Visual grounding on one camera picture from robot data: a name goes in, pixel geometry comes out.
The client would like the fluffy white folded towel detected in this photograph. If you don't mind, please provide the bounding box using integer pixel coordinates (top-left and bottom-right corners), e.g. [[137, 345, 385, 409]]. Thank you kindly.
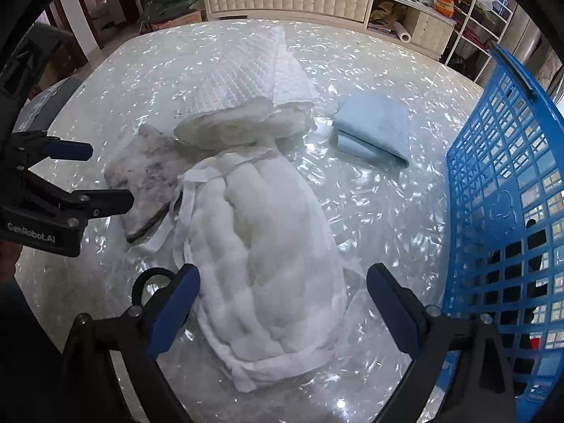
[[169, 147, 349, 394]]

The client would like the white metal shelf rack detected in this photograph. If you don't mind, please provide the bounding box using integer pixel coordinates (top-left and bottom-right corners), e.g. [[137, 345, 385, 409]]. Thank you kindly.
[[442, 0, 513, 83]]

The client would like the cardboard box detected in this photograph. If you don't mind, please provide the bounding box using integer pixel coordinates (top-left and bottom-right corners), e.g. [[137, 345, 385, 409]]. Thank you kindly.
[[149, 9, 202, 32]]

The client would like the black ring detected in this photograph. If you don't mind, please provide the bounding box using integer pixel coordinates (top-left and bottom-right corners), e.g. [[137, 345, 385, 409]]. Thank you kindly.
[[131, 265, 175, 307]]

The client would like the orange jug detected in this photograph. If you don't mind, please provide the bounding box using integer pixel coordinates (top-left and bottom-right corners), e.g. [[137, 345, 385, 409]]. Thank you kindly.
[[434, 0, 455, 18]]

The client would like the grey patterned stool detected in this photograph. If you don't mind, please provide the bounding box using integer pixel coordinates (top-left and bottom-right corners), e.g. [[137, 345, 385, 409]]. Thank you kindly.
[[13, 75, 82, 133]]

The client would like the light blue folded cloth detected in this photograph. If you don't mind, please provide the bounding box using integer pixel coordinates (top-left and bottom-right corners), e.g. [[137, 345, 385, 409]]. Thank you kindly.
[[333, 92, 410, 170]]

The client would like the white quilted cloth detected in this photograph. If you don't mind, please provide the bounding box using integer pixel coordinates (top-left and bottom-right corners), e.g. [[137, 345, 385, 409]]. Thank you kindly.
[[182, 26, 317, 118]]

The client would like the cream TV cabinet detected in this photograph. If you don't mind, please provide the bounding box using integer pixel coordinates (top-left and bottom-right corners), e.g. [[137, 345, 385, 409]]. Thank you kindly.
[[204, 0, 455, 60]]

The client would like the white paper roll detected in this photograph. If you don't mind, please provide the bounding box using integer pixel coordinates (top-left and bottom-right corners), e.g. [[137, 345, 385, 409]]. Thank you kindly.
[[392, 21, 411, 43]]

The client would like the blue plastic basket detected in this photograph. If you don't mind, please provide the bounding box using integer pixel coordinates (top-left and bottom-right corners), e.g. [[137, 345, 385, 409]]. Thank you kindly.
[[443, 45, 563, 422]]

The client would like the grey dirty cloth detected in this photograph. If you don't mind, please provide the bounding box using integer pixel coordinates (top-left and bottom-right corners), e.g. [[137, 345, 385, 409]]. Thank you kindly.
[[104, 124, 199, 243]]

